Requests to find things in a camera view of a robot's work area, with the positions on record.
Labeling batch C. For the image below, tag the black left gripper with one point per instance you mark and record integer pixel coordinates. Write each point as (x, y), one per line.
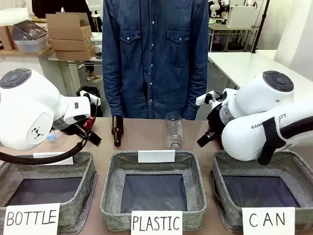
(73, 128)

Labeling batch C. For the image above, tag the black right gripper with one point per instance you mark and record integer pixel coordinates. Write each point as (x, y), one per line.
(215, 120)

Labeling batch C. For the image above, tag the crushed red can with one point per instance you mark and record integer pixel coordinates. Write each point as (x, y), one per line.
(89, 121)

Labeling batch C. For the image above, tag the brown glass bottle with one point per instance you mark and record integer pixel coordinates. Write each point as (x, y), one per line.
(117, 129)

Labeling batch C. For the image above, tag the clear plastic bottle without cap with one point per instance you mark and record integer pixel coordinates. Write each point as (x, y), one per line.
(174, 132)

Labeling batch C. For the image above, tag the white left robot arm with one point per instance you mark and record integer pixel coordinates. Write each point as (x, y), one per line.
(24, 110)

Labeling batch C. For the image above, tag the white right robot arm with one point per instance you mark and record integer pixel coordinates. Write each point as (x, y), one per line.
(244, 137)

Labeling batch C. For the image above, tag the grey fabric basket labelled can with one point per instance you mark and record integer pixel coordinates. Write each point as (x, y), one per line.
(217, 195)

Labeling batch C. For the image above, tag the grey fabric basket labelled bottle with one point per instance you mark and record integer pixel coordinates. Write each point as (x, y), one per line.
(80, 195)

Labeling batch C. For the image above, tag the grey fabric basket labelled plastic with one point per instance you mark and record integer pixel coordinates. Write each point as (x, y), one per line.
(112, 195)

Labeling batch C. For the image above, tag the white paper label CAN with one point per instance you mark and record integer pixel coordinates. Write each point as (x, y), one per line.
(267, 220)

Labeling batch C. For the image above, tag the blank white card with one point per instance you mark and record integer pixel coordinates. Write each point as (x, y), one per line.
(156, 156)
(58, 160)

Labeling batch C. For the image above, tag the black backpack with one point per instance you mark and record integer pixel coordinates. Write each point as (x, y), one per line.
(91, 91)

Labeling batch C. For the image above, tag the large white table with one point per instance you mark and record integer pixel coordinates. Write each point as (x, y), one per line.
(244, 66)

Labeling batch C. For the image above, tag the flat closed cardboard box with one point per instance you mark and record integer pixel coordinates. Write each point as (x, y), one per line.
(74, 54)
(71, 44)

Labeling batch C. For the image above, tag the person in denim shirt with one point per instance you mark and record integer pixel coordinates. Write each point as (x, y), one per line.
(154, 61)

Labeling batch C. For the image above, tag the white paper label PLASTIC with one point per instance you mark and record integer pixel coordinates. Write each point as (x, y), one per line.
(156, 222)

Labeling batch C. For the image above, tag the white paper label BOTTLE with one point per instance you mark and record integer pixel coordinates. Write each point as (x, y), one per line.
(31, 219)

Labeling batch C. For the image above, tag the grey background table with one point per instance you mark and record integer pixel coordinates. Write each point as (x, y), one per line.
(232, 30)

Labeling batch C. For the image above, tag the open cardboard box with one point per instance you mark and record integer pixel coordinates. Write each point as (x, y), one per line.
(68, 25)

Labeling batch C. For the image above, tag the clear plastic bin with mesh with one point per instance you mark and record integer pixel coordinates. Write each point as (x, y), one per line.
(30, 39)

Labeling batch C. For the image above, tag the white box on background table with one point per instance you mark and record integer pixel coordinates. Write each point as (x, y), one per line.
(240, 17)

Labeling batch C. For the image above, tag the black tripod pole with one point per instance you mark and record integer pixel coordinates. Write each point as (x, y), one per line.
(261, 24)

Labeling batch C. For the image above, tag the small cardboard box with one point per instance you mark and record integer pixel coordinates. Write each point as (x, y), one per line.
(6, 38)

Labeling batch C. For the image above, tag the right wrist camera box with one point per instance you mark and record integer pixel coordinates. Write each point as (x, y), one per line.
(207, 98)

